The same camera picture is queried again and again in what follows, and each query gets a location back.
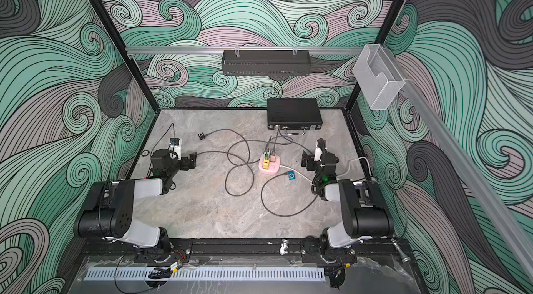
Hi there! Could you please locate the grey cable of yellow charger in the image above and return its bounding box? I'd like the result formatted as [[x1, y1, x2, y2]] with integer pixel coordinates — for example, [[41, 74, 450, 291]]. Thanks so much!
[[195, 150, 267, 197]]

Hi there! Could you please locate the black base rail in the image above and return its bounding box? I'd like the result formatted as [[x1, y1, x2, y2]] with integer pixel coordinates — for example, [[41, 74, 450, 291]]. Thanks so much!
[[79, 237, 403, 266]]

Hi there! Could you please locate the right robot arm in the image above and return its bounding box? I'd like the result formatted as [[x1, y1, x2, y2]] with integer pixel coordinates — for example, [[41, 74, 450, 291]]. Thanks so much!
[[301, 151, 394, 252]]

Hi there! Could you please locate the black wall shelf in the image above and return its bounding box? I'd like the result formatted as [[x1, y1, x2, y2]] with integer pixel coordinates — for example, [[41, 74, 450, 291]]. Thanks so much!
[[222, 49, 311, 76]]

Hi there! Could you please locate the blue mp3 player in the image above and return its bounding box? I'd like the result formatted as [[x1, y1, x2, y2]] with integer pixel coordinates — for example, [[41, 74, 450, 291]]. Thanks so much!
[[287, 170, 296, 180]]

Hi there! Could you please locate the clear acrylic wall holder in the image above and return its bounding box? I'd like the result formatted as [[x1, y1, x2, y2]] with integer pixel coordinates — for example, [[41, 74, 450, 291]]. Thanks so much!
[[353, 44, 405, 111]]

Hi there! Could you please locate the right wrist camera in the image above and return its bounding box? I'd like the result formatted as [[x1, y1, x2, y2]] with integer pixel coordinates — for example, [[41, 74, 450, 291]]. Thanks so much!
[[314, 138, 327, 162]]

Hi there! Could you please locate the pink power strip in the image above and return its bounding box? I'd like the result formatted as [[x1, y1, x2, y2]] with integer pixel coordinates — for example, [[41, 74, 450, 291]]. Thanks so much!
[[258, 155, 281, 175]]

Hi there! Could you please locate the yellow charger cube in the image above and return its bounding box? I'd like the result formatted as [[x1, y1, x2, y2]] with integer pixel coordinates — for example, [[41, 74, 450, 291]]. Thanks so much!
[[262, 156, 270, 169]]

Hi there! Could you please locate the black briefcase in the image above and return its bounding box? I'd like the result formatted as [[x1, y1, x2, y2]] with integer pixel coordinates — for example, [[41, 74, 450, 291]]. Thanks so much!
[[266, 98, 323, 131]]

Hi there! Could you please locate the grey cable of pink charger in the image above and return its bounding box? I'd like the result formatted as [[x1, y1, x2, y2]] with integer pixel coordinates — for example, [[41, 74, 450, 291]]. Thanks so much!
[[260, 129, 321, 218]]

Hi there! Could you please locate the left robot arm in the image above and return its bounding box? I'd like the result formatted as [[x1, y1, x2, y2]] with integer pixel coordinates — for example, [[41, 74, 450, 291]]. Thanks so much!
[[74, 149, 198, 254]]

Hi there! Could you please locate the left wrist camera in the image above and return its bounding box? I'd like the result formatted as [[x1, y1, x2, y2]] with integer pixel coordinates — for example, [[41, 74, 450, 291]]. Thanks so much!
[[169, 137, 181, 160]]

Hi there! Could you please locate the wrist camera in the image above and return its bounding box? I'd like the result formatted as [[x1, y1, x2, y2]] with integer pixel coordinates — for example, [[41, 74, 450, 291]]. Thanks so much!
[[314, 138, 327, 162], [169, 137, 181, 160]]

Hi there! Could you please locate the white slotted cable duct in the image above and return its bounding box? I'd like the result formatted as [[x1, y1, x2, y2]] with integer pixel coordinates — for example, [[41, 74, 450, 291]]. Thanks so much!
[[83, 266, 326, 282]]

